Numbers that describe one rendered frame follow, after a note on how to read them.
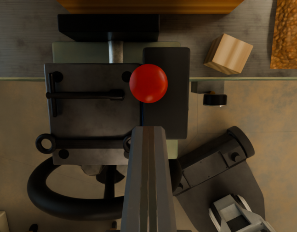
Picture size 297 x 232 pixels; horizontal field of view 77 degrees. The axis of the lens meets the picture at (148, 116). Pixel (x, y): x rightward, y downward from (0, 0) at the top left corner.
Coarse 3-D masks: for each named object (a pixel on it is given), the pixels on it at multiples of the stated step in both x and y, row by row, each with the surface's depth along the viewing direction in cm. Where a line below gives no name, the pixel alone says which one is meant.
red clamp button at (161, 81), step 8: (144, 64) 14; (152, 64) 14; (136, 72) 14; (144, 72) 14; (152, 72) 14; (160, 72) 14; (136, 80) 14; (144, 80) 14; (152, 80) 14; (160, 80) 14; (136, 88) 14; (144, 88) 14; (152, 88) 14; (160, 88) 14; (136, 96) 15; (144, 96) 14; (152, 96) 14; (160, 96) 15
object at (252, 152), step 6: (234, 126) 110; (228, 132) 113; (234, 132) 106; (240, 132) 104; (240, 138) 102; (246, 138) 102; (240, 144) 103; (246, 144) 101; (246, 150) 102; (252, 150) 102; (246, 156) 105
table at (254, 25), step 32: (0, 0) 25; (32, 0) 25; (256, 0) 25; (0, 32) 25; (32, 32) 25; (160, 32) 25; (192, 32) 25; (224, 32) 25; (256, 32) 25; (0, 64) 26; (32, 64) 26; (192, 64) 26; (256, 64) 26
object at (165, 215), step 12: (156, 132) 10; (156, 144) 9; (156, 156) 8; (156, 168) 8; (168, 168) 8; (156, 180) 7; (168, 180) 7; (156, 192) 7; (168, 192) 7; (156, 204) 6; (168, 204) 6; (156, 216) 6; (168, 216) 6; (156, 228) 6; (168, 228) 6
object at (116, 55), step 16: (64, 16) 16; (80, 16) 16; (96, 16) 16; (112, 16) 16; (128, 16) 16; (144, 16) 16; (64, 32) 17; (80, 32) 17; (96, 32) 17; (112, 32) 17; (128, 32) 17; (144, 32) 17; (112, 48) 20
